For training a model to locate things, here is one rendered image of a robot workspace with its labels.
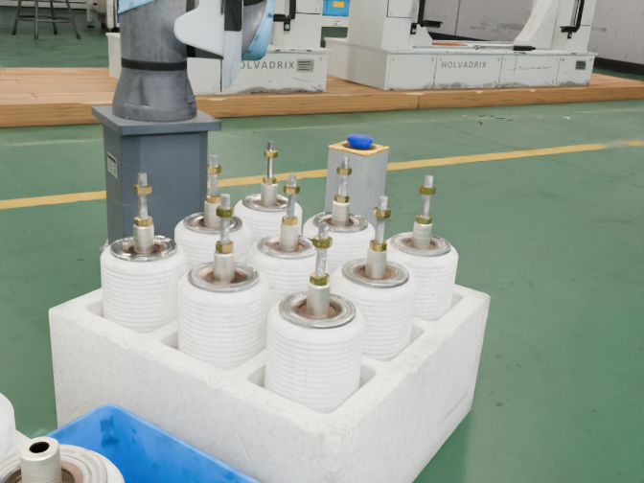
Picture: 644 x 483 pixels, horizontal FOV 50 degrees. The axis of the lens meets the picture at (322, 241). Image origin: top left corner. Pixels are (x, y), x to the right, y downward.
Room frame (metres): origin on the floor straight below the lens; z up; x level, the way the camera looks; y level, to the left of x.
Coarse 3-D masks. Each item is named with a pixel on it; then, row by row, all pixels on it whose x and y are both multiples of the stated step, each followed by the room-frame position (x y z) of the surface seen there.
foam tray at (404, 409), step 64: (64, 320) 0.68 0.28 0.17; (448, 320) 0.74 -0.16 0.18; (64, 384) 0.69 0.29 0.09; (128, 384) 0.63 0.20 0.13; (192, 384) 0.58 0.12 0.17; (256, 384) 0.60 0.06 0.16; (384, 384) 0.59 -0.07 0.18; (448, 384) 0.73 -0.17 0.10; (256, 448) 0.54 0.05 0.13; (320, 448) 0.50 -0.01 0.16; (384, 448) 0.58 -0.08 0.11
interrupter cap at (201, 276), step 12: (204, 264) 0.69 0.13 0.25; (240, 264) 0.69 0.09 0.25; (192, 276) 0.65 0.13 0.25; (204, 276) 0.66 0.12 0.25; (240, 276) 0.67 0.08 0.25; (252, 276) 0.67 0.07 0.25; (204, 288) 0.63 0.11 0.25; (216, 288) 0.63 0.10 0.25; (228, 288) 0.63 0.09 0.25; (240, 288) 0.63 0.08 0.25
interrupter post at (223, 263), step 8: (216, 256) 0.65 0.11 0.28; (224, 256) 0.65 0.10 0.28; (232, 256) 0.66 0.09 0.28; (216, 264) 0.65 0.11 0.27; (224, 264) 0.65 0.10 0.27; (232, 264) 0.66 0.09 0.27; (216, 272) 0.65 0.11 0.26; (224, 272) 0.65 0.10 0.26; (232, 272) 0.66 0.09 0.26; (216, 280) 0.65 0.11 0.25; (224, 280) 0.65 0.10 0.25; (232, 280) 0.66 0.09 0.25
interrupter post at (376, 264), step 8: (368, 248) 0.70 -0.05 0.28; (368, 256) 0.70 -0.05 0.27; (376, 256) 0.69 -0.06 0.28; (384, 256) 0.69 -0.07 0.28; (368, 264) 0.70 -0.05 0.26; (376, 264) 0.69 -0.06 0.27; (384, 264) 0.70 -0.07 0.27; (368, 272) 0.70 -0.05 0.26; (376, 272) 0.69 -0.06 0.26; (384, 272) 0.70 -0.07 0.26
